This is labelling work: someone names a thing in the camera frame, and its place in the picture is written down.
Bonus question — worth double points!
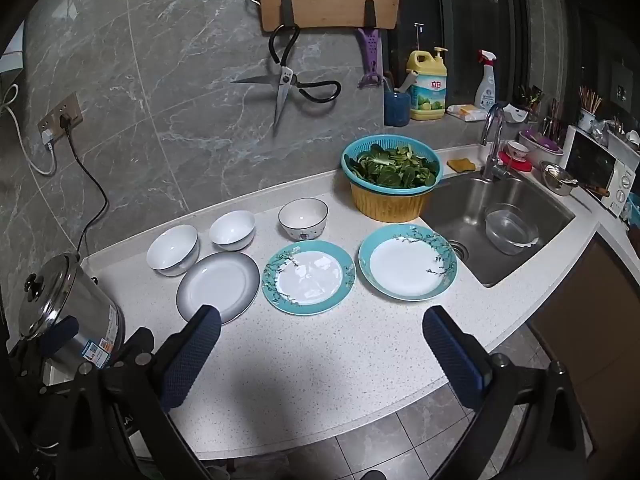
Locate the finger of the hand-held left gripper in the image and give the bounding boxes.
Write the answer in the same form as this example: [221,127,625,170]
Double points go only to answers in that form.
[7,316,81,386]
[117,326,155,367]

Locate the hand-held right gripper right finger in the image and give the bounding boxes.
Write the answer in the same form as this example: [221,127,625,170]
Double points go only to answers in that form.
[422,305,596,480]

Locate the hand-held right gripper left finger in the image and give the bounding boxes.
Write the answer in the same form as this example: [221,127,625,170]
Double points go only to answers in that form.
[75,304,222,480]

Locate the grey rimmed white plate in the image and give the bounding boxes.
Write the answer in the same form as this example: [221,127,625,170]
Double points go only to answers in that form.
[176,251,261,325]

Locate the plain white bowl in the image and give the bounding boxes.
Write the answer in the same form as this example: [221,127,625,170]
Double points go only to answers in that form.
[146,224,201,277]
[208,210,257,252]

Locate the teal floral plate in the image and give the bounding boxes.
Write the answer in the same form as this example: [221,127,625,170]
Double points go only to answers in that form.
[358,224,458,302]
[261,240,356,316]

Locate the dark rimmed printed white bowl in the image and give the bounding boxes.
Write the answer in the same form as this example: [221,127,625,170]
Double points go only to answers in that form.
[278,198,329,242]

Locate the stainless steel rice cooker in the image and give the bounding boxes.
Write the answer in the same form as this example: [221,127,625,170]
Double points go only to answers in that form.
[7,252,126,371]

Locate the clear glass bowl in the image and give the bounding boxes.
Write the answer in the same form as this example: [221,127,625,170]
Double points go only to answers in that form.
[484,203,540,256]

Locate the stainless steel sink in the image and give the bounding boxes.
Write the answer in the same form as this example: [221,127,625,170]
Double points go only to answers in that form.
[420,172,576,288]

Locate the brown cabinet door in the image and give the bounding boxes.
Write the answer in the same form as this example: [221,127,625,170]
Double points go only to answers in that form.
[530,232,640,456]

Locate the yellow plastic basin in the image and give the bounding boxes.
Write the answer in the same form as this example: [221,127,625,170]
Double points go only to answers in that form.
[350,180,433,223]

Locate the green leafy vegetables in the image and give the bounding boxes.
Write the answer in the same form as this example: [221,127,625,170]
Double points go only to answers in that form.
[350,144,437,188]

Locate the chrome faucet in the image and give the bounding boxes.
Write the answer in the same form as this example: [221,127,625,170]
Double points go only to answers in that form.
[480,104,511,183]

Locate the steel saucepan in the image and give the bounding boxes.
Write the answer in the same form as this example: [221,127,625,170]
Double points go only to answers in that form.
[540,161,611,198]

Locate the white basin with purple insert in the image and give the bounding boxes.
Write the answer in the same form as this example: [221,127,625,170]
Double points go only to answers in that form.
[517,129,565,168]

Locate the teal plastic colander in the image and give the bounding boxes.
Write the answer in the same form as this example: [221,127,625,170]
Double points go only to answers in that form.
[341,135,444,193]

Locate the white microwave oven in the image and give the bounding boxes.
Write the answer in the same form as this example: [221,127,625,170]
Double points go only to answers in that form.
[562,125,637,211]

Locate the white and yellow packet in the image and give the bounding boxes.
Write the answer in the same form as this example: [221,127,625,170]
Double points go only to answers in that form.
[446,103,483,123]

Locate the metal cutlery holder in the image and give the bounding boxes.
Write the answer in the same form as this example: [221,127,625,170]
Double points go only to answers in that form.
[542,99,563,138]

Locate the blue plastic cup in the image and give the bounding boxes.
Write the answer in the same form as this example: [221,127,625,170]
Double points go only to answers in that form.
[384,89,412,127]

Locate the yellow detergent bottle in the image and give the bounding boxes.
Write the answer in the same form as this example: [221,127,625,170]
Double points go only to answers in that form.
[406,47,448,121]

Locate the dark utensil holder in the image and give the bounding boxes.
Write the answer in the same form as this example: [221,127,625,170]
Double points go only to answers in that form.
[517,84,545,116]

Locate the white spray bottle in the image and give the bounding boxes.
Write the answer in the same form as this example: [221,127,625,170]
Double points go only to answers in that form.
[472,50,498,111]

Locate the ceramic holder with chopsticks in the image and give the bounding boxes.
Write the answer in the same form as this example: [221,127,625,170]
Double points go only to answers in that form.
[577,85,603,133]

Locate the purple peeler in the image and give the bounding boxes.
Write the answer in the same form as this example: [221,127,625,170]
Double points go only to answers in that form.
[356,27,383,90]

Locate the white power cable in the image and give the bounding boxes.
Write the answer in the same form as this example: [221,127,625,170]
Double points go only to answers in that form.
[0,85,58,177]

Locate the black power cable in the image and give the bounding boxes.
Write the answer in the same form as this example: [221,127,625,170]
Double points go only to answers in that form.
[59,114,109,262]

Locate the wall socket panel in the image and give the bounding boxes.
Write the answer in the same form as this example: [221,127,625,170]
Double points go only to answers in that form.
[37,92,83,136]

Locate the black handled kitchen scissors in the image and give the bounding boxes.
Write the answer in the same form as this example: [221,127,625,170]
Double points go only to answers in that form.
[231,25,342,128]

